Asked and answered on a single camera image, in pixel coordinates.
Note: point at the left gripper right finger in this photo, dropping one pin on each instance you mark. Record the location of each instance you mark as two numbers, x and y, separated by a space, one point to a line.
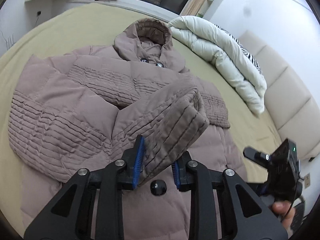
222 205

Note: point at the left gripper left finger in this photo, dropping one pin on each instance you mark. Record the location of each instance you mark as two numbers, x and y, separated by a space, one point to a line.
89 205

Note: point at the mauve puffer coat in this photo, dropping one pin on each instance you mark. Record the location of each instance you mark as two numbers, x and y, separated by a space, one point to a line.
85 108

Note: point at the person's right hand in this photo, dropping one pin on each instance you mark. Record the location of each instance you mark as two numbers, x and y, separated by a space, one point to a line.
287 212

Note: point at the beige padded headboard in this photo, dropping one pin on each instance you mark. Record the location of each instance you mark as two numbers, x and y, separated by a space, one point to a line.
293 109

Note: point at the zebra pattern pillow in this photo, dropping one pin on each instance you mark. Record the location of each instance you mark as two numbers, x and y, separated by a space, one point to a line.
244 50

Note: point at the white folded duvet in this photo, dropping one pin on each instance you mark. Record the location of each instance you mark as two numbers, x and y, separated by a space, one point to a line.
220 50

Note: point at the beige bed sheet mattress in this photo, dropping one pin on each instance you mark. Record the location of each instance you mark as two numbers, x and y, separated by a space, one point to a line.
97 24

